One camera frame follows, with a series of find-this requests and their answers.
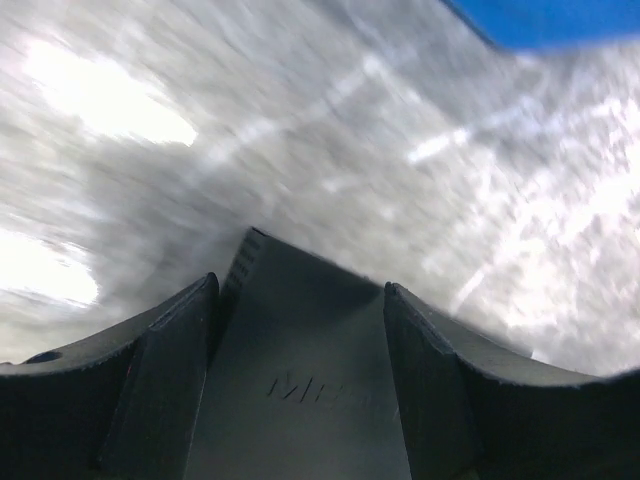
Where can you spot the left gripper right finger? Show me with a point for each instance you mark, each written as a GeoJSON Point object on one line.
{"type": "Point", "coordinates": [471, 408]}

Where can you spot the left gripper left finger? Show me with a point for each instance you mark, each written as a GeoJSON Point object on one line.
{"type": "Point", "coordinates": [120, 404]}

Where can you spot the black network switch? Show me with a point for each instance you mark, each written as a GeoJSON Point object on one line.
{"type": "Point", "coordinates": [301, 384]}

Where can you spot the blue plastic bin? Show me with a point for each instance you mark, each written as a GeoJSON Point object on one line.
{"type": "Point", "coordinates": [542, 25]}

